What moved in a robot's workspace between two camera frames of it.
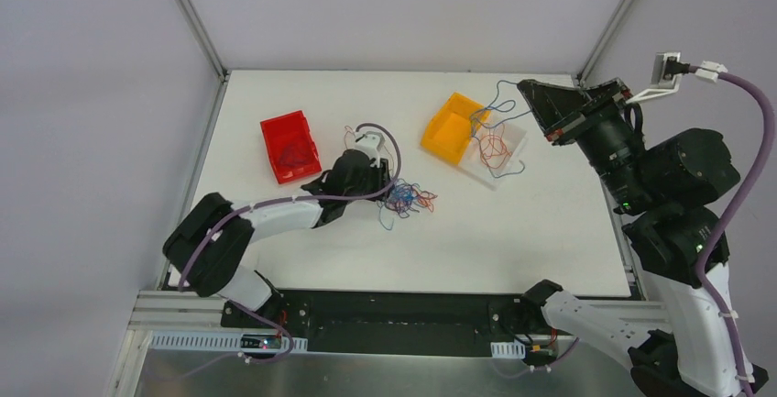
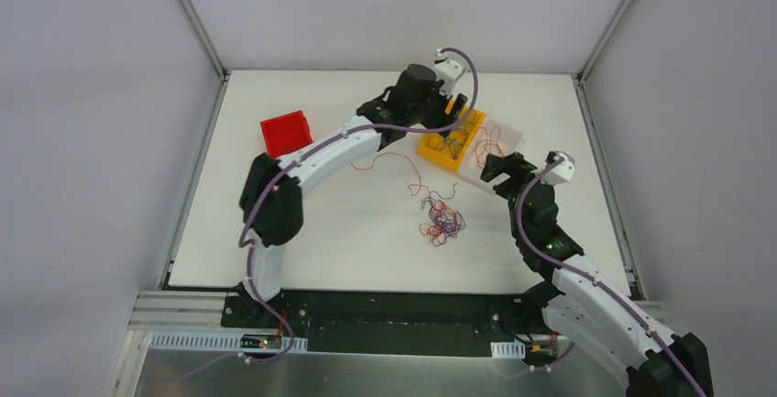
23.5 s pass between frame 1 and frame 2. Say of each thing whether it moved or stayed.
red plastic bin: stayed
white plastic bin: stayed
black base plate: stayed
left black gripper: moved
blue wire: moved
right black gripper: moved
